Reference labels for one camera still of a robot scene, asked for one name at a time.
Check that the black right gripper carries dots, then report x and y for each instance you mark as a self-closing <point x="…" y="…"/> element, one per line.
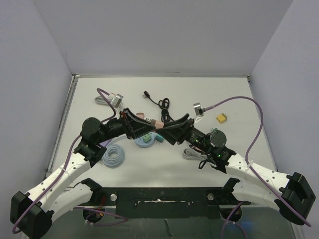
<point x="185" y="131"/>

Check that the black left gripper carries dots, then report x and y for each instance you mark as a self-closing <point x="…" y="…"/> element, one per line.
<point x="141" y="128"/>

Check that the pink brown charger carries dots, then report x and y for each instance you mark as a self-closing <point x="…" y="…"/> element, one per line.
<point x="157" y="124"/>

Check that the teal charger dark base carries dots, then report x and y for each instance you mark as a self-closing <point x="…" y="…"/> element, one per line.
<point x="159" y="138"/>

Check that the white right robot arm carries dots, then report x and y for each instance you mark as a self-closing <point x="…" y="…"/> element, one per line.
<point x="293" y="195"/>

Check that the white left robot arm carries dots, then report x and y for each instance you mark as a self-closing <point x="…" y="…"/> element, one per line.
<point x="34" y="212"/>

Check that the pink charger near strip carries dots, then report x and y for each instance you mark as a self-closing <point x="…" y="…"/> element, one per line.
<point x="140" y="115"/>

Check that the white USB power strip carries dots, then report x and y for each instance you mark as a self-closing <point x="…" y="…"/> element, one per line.
<point x="153" y="121"/>

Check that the round blue power socket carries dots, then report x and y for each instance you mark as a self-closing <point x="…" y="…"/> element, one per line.
<point x="139" y="142"/>

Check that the yellow charger far right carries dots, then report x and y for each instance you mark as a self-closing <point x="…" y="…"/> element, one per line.
<point x="221" y="118"/>

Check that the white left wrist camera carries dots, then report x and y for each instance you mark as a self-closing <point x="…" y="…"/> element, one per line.
<point x="116" y="102"/>

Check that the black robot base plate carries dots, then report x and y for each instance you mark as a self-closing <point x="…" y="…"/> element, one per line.
<point x="165" y="203"/>

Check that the aluminium frame rail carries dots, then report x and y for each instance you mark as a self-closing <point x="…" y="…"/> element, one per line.
<point x="24" y="232"/>

